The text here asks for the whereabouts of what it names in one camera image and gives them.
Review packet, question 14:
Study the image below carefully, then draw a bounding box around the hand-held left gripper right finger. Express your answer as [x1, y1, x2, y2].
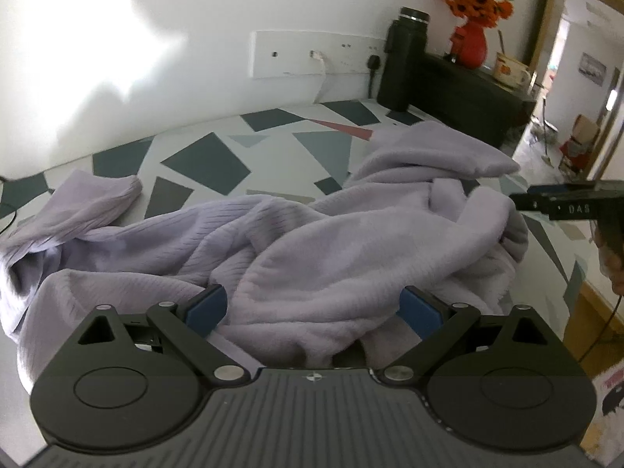
[383, 287, 554, 383]

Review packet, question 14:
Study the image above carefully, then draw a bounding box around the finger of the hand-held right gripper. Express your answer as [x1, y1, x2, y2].
[509, 194, 605, 220]
[529, 181, 599, 196]

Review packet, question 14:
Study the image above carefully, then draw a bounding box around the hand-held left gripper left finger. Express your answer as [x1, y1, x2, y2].
[78, 285, 252, 385]

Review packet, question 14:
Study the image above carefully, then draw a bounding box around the lavender fleece pajama top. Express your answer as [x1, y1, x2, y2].
[0, 121, 530, 386]

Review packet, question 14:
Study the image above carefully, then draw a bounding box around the person's right hand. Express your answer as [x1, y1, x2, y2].
[594, 229, 624, 298]

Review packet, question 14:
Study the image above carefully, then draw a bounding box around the cardboard box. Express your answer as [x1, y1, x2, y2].
[558, 114, 601, 174]

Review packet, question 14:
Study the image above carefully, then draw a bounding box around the black box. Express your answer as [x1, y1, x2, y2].
[419, 51, 537, 151]

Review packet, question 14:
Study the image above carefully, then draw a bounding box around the floral mug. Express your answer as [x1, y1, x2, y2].
[491, 51, 532, 90]

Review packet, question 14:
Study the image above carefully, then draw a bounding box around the red vase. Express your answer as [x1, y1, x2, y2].
[449, 19, 489, 70]

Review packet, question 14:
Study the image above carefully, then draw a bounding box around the black thermos bottle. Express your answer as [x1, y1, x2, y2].
[378, 6, 430, 113]

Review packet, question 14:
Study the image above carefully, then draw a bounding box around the black plug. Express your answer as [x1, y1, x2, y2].
[365, 55, 384, 99]

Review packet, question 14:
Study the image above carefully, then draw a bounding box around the wall picture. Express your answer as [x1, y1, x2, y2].
[580, 53, 608, 85]

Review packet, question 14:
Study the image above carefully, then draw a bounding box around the wooden door frame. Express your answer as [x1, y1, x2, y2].
[524, 0, 624, 181]

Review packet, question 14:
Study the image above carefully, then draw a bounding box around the white charging cable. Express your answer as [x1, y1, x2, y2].
[311, 50, 331, 103]

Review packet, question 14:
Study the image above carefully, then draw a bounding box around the white wall outlet panel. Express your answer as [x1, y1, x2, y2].
[251, 30, 391, 79]

